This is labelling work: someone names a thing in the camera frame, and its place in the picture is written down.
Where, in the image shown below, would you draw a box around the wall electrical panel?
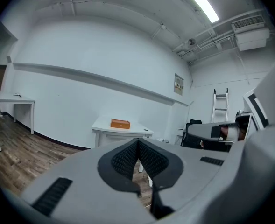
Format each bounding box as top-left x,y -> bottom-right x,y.
173,73 -> 184,97

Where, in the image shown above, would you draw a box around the white ceiling pipes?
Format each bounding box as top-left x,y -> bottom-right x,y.
173,20 -> 266,56

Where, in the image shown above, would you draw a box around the white side table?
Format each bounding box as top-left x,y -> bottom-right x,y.
0,91 -> 36,153

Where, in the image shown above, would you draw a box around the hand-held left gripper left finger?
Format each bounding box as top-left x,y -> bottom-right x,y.
20,138 -> 156,224

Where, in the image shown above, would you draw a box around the white air conditioner unit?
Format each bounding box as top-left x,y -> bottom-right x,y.
231,14 -> 270,52

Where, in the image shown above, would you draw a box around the aluminium ladder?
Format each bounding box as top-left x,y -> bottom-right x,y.
211,87 -> 230,123

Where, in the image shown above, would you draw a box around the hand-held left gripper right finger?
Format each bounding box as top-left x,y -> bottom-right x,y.
138,138 -> 230,220

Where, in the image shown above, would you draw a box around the ceiling light strip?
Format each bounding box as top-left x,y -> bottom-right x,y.
189,0 -> 220,23

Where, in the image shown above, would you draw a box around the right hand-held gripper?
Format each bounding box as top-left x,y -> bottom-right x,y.
186,87 -> 270,142

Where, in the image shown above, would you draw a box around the orange storage box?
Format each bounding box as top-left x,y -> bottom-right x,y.
110,118 -> 131,129

